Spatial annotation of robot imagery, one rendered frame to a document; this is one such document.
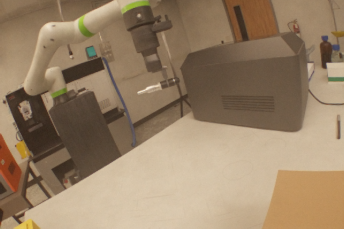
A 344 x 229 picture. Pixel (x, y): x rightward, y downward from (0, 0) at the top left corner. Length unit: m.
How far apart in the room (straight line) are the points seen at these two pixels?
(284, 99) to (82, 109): 1.04
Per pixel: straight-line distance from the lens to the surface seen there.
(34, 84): 1.05
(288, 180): 0.22
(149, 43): 0.50
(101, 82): 2.00
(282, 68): 0.52
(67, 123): 1.12
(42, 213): 0.68
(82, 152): 1.17
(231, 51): 0.59
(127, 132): 2.09
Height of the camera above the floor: 1.23
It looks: 16 degrees down
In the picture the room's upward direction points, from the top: 17 degrees counter-clockwise
